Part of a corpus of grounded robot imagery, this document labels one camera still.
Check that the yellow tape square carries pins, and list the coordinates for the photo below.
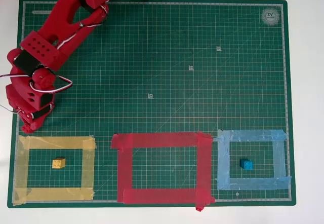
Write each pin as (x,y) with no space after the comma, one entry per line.
(58,143)

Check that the blue tape square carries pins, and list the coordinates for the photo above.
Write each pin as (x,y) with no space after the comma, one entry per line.
(253,135)

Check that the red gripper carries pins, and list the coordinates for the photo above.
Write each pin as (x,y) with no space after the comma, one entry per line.
(38,115)

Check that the yellow lego brick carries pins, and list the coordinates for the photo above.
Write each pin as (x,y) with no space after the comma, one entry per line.
(58,163)

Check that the blue lego brick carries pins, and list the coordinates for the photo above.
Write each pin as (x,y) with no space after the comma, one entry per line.
(246,165)

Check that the green cutting mat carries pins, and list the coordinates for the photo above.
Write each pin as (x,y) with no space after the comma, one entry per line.
(164,69)

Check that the red robot arm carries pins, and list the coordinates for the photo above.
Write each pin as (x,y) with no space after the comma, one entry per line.
(60,11)

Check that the red tape square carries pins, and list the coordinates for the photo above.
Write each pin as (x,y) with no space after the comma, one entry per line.
(164,140)

